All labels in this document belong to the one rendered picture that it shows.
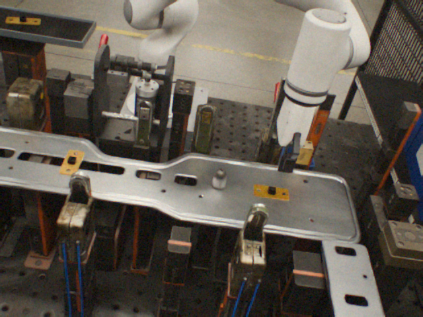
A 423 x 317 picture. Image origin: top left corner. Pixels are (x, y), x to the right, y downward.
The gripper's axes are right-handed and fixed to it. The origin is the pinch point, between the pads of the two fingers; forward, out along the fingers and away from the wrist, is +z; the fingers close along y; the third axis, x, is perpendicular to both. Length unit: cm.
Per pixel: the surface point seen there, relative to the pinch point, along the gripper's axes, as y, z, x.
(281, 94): -15.1, -5.9, -1.0
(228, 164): -7.9, 11.8, -10.5
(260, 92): -218, 112, 26
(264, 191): 0.1, 11.5, -1.7
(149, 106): -13.6, 2.4, -31.7
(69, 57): -225, 112, -119
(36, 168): 4, 12, -53
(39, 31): -30, -4, -63
